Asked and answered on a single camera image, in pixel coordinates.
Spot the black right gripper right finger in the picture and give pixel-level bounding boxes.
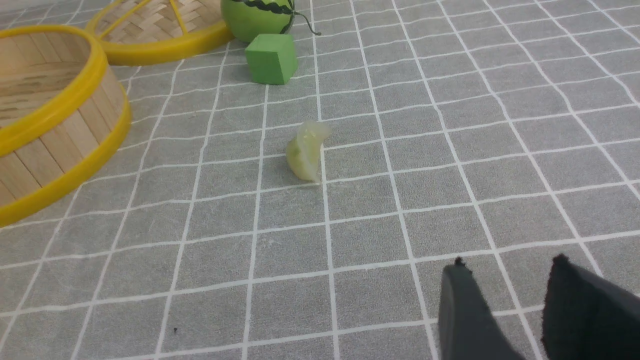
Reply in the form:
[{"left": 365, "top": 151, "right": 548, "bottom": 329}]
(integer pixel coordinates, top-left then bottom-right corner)
[{"left": 542, "top": 254, "right": 640, "bottom": 360}]

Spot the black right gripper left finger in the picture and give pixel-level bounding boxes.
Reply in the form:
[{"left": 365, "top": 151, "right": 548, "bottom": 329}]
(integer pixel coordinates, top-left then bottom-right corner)
[{"left": 438, "top": 257, "right": 523, "bottom": 360}]

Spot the pale green dumpling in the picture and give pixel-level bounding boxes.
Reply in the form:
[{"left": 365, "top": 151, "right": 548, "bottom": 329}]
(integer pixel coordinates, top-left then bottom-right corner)
[{"left": 285, "top": 121, "right": 332, "bottom": 183}]

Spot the woven bamboo steamer lid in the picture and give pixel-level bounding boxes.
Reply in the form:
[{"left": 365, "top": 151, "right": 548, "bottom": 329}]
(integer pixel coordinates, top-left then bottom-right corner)
[{"left": 85, "top": 0, "right": 234, "bottom": 67}]

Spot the bamboo steamer tray yellow rim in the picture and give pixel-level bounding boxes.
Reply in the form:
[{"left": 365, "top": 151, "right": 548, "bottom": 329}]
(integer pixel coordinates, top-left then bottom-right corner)
[{"left": 1, "top": 24, "right": 132, "bottom": 227}]

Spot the grey checked tablecloth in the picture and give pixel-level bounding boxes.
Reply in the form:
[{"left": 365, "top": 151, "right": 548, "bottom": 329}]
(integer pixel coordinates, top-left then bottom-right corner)
[{"left": 1, "top": 0, "right": 640, "bottom": 360}]

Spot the green foam cube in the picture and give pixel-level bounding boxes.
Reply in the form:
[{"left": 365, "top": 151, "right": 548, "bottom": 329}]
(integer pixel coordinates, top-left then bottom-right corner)
[{"left": 244, "top": 33, "right": 298, "bottom": 85}]

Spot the green toy watermelon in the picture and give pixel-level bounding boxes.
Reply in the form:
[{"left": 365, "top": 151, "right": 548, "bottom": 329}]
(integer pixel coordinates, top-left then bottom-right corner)
[{"left": 221, "top": 0, "right": 322, "bottom": 43}]

